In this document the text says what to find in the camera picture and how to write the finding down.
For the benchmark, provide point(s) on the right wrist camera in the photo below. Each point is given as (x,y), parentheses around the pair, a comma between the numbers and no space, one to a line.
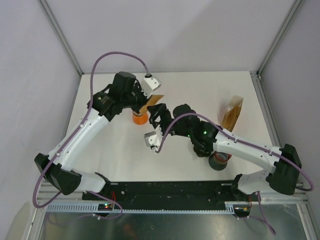
(153,140)

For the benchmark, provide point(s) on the brown coffee filter stack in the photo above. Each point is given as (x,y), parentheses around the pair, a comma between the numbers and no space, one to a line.
(232,113)

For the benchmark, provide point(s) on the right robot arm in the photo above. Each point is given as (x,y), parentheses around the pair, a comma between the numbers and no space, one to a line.
(280,166)

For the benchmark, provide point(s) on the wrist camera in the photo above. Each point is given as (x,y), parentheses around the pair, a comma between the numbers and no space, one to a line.
(149,85)
(153,140)

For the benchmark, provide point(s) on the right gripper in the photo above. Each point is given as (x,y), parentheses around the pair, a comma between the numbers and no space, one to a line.
(159,109)

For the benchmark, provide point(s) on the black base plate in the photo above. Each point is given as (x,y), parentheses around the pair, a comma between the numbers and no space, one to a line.
(183,196)

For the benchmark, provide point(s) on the dark green dripper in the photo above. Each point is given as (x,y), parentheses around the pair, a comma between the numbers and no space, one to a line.
(203,152)

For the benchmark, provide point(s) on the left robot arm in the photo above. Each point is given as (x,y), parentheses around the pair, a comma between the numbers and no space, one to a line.
(125,92)

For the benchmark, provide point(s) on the left aluminium frame post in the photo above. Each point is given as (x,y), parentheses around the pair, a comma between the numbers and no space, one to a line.
(53,22)

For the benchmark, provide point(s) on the aluminium rail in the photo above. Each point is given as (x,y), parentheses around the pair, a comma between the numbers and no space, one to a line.
(47,192)

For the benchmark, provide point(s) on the right aluminium frame post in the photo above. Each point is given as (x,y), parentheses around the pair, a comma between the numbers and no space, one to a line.
(280,34)

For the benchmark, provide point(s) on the single brown coffee filter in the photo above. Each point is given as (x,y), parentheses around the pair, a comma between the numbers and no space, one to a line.
(151,102)

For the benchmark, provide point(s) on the aluminium frame post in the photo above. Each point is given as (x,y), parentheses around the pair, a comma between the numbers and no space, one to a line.
(53,22)
(280,34)

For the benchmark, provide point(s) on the orange glass flask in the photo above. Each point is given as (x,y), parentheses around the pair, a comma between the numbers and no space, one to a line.
(140,119)

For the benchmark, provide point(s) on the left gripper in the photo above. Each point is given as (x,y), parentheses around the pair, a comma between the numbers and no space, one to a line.
(144,99)

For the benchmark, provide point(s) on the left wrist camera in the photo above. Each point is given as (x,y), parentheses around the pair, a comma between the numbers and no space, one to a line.
(149,85)

